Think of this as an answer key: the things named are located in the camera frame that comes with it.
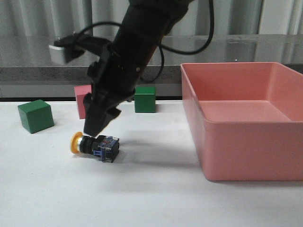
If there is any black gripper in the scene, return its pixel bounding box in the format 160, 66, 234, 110
83, 43, 147, 137

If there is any yellow push button switch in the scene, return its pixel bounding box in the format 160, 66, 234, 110
70, 132, 120, 163

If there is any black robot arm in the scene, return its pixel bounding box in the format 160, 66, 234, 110
83, 0, 190, 137

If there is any pink cube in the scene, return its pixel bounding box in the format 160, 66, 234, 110
74, 85, 91, 119

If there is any right green cube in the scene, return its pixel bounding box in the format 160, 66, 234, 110
134, 87, 156, 113

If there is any green cube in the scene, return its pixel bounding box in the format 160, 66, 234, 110
18, 99, 54, 134
134, 87, 156, 113

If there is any left green cube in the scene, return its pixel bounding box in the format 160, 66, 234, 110
18, 99, 54, 134

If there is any grey curtain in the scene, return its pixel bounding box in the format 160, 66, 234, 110
0, 0, 303, 68

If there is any pink plastic bin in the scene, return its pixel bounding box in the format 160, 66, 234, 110
181, 62, 303, 181

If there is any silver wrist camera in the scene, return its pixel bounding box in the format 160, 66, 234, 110
48, 32, 92, 64

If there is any black cable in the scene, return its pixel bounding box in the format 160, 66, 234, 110
73, 0, 215, 84

